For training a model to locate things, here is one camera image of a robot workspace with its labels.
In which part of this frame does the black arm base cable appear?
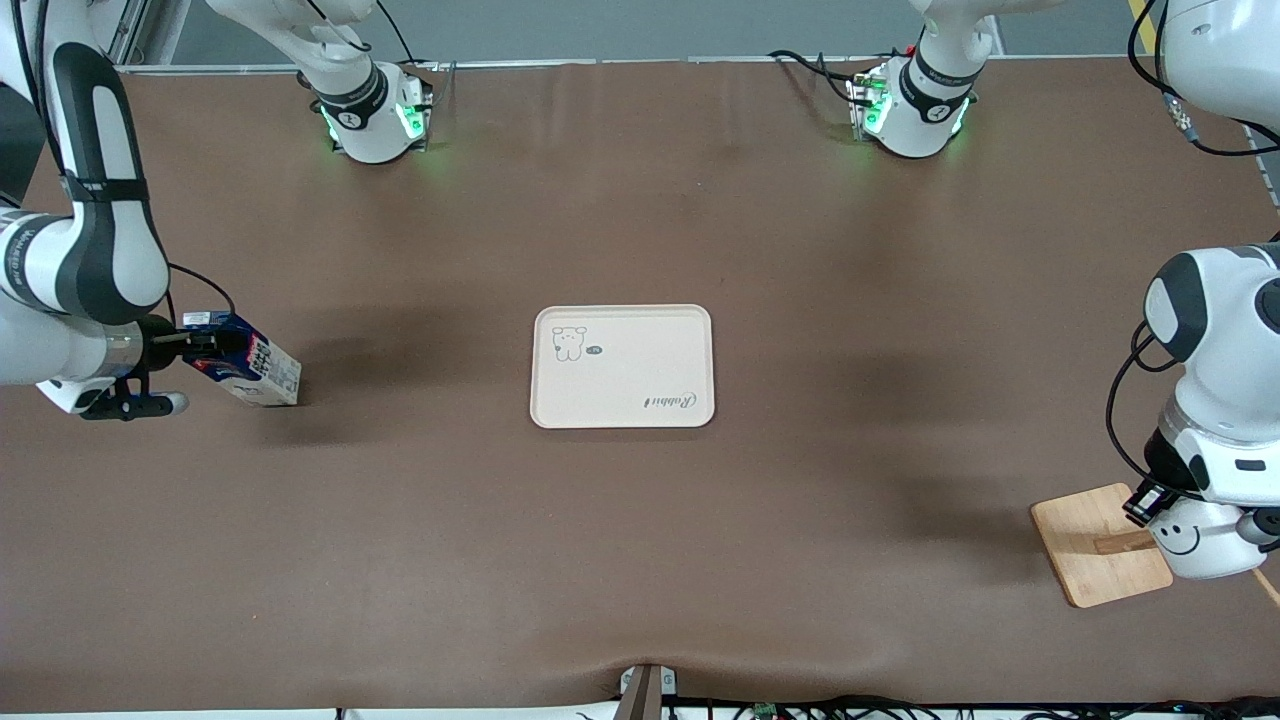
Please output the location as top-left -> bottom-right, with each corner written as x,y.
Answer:
375,0 -> 441,111
768,50 -> 871,106

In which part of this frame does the white smiley cup black handle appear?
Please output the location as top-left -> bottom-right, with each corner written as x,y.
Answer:
1148,497 -> 1266,581

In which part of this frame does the wooden mug stand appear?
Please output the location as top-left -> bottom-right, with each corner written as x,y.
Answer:
1030,482 -> 1280,611

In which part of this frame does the brown table mat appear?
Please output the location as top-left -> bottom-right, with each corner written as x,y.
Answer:
0,55 -> 1280,713

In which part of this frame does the aluminium frame profile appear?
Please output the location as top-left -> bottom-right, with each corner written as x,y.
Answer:
100,0 -> 191,71

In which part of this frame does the black right arm base cable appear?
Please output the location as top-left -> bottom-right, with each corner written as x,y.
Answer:
375,0 -> 441,111

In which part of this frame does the blue white milk carton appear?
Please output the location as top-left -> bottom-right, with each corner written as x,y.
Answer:
183,311 -> 304,409

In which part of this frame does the black left arm base cable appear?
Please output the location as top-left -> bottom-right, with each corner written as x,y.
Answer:
768,50 -> 871,106

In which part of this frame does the cream tray with bear print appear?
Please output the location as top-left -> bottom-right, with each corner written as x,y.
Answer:
529,304 -> 716,430

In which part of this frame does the grey metal camera bracket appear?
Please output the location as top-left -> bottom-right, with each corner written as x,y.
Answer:
618,663 -> 678,720

